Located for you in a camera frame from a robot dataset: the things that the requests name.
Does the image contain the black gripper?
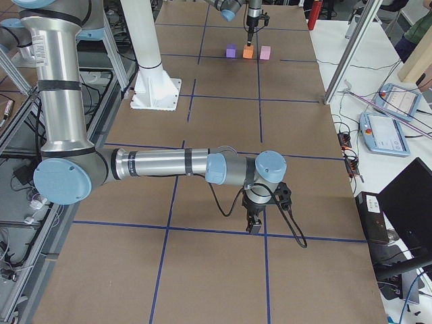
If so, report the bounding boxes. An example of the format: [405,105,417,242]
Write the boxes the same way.
[246,8,261,46]

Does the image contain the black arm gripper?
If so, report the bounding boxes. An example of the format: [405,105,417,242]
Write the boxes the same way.
[242,190,270,233]

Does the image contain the orange foam cube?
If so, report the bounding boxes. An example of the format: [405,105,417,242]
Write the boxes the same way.
[242,45,254,59]

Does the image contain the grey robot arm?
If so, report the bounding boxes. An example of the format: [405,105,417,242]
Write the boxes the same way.
[17,1,292,234]
[205,0,264,47]

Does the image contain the light pink foam cube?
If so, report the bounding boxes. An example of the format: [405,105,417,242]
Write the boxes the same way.
[259,45,271,61]

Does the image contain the dark purple foam cube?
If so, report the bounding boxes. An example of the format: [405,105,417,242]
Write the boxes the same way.
[225,44,237,59]

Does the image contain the red fire extinguisher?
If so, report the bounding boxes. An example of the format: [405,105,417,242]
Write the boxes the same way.
[308,0,323,30]

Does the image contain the black computer box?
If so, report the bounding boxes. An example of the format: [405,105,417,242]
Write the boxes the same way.
[355,192,389,245]

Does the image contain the near teach pendant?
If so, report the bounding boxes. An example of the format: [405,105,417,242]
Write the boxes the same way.
[359,112,410,157]

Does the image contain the teach pendant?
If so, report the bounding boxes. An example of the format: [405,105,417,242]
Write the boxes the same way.
[359,112,410,157]
[374,83,422,122]

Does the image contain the black monitor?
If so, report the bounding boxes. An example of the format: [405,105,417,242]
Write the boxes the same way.
[375,157,431,280]

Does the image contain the far teach pendant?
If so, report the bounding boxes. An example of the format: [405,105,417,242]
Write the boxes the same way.
[374,83,422,122]

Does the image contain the wooden beam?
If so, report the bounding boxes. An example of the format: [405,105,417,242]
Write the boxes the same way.
[398,28,432,83]

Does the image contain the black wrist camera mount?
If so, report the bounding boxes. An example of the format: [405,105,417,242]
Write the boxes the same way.
[259,12,270,27]

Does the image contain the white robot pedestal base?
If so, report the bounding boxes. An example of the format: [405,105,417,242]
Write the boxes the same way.
[121,0,182,111]

